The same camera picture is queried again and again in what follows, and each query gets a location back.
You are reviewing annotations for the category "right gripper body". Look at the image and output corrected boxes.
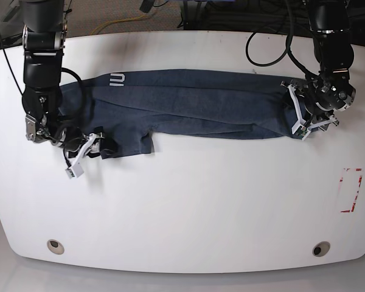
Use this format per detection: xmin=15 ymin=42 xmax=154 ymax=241
xmin=63 ymin=133 xmax=105 ymax=166

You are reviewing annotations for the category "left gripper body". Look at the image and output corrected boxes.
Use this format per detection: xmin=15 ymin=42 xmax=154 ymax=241
xmin=281 ymin=80 xmax=339 ymax=133

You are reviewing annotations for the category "dark blue T-shirt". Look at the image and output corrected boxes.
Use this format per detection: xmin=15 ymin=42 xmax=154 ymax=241
xmin=61 ymin=69 xmax=297 ymax=158

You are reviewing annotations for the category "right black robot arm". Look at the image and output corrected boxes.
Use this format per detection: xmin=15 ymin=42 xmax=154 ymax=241
xmin=20 ymin=1 xmax=118 ymax=167

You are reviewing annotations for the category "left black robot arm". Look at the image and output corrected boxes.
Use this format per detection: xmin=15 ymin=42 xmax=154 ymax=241
xmin=282 ymin=1 xmax=356 ymax=139

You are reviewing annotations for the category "red tape rectangle marking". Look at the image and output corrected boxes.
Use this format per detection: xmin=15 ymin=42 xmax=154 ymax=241
xmin=337 ymin=168 xmax=363 ymax=214

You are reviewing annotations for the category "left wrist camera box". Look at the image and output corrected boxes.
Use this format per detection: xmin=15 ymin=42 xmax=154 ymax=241
xmin=292 ymin=124 xmax=311 ymax=141

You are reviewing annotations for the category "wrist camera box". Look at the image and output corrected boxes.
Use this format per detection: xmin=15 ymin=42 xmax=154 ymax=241
xmin=65 ymin=164 xmax=84 ymax=179
xmin=292 ymin=124 xmax=311 ymax=141

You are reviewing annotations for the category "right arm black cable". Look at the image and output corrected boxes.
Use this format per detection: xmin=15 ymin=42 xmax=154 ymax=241
xmin=0 ymin=0 xmax=88 ymax=122

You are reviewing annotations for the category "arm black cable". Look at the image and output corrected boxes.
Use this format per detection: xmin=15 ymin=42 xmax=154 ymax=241
xmin=245 ymin=0 xmax=323 ymax=83
xmin=0 ymin=0 xmax=88 ymax=122

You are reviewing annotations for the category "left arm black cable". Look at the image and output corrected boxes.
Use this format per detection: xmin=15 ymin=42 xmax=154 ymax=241
xmin=245 ymin=0 xmax=323 ymax=83

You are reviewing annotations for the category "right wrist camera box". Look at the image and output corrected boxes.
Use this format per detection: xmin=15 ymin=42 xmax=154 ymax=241
xmin=65 ymin=164 xmax=84 ymax=179

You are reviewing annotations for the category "left table cable grommet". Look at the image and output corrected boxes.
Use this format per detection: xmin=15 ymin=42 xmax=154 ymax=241
xmin=47 ymin=240 xmax=64 ymax=255

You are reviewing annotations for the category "table cable grommet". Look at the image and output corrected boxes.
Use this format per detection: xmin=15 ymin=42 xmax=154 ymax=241
xmin=312 ymin=242 xmax=331 ymax=257
xmin=47 ymin=240 xmax=64 ymax=255

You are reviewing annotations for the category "yellow cable on floor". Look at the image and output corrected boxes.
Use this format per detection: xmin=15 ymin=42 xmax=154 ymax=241
xmin=92 ymin=12 xmax=147 ymax=35

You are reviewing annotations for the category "right table cable grommet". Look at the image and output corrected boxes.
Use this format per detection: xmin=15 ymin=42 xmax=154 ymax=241
xmin=312 ymin=242 xmax=331 ymax=257

